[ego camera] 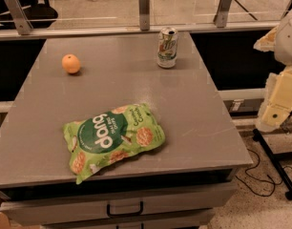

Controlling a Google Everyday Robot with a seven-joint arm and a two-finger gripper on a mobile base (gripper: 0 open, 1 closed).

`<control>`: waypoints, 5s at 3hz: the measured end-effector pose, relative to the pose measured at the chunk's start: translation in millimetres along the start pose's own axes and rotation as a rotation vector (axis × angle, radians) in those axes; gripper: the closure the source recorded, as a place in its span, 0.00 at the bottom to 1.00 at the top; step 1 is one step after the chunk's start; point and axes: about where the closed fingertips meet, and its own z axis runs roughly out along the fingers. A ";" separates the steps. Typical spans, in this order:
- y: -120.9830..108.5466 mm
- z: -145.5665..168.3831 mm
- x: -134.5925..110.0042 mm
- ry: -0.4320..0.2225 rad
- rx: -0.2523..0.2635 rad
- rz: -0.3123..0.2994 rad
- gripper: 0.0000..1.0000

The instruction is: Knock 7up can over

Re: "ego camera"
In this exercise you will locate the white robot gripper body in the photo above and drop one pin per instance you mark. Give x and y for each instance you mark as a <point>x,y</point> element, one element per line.
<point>287,42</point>

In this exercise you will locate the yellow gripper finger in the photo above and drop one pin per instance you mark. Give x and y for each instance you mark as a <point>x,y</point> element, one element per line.
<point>277,104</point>
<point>267,42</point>

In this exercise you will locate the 7up soda can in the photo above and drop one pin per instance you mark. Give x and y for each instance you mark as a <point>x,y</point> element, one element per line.
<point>167,48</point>

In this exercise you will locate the black stand leg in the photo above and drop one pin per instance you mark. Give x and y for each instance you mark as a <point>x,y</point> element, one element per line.
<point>276,160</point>

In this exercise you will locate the green dang chips bag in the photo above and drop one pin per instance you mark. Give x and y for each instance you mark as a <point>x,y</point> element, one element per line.
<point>107,138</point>

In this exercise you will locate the orange fruit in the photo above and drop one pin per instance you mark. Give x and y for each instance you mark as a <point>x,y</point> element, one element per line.
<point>70,63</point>

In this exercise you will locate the black office chair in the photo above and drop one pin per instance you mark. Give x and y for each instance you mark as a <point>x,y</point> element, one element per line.
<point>38,12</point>

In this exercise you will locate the grey cabinet drawer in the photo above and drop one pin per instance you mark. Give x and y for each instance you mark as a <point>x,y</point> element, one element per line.
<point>164,208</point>

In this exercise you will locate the right metal railing bracket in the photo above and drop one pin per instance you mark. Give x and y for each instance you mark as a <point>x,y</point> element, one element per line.
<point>221,16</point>

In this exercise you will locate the metal railing bracket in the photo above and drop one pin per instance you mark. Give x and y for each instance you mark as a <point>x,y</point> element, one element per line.
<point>20,20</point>
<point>144,14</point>
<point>221,16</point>

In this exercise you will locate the middle metal railing bracket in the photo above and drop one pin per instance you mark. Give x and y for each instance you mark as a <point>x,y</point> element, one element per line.
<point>144,14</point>

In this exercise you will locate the black drawer handle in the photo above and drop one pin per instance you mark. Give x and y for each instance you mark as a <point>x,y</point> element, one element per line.
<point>114,210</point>

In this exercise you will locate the left metal railing bracket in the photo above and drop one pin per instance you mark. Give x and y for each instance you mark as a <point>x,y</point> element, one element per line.
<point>20,20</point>

